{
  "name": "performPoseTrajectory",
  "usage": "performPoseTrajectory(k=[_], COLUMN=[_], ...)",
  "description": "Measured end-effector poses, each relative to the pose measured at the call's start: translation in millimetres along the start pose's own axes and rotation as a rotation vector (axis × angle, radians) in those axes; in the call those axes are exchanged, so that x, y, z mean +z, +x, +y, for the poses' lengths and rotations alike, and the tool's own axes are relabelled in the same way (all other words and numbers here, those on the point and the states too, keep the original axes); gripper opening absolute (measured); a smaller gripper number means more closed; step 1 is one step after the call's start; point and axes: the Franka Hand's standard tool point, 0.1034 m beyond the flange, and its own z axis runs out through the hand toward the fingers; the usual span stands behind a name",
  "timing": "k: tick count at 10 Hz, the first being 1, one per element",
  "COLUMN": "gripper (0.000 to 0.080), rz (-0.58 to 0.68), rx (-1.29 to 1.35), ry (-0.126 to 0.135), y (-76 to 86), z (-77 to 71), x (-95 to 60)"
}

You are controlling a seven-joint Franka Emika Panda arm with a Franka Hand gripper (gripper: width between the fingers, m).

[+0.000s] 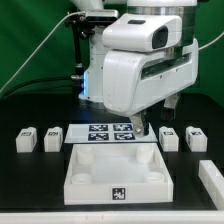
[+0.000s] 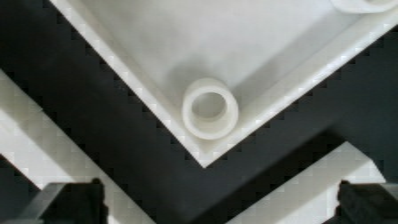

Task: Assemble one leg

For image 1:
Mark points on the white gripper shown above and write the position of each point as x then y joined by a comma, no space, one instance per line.
125,93

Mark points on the white square tabletop tray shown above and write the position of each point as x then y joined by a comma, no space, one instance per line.
116,174

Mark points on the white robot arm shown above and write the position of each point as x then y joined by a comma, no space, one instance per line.
141,52

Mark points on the white fiducial marker sheet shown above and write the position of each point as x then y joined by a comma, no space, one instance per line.
105,133

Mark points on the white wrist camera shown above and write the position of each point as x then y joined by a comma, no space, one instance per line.
143,33

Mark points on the black camera on stand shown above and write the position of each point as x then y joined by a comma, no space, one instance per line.
82,25

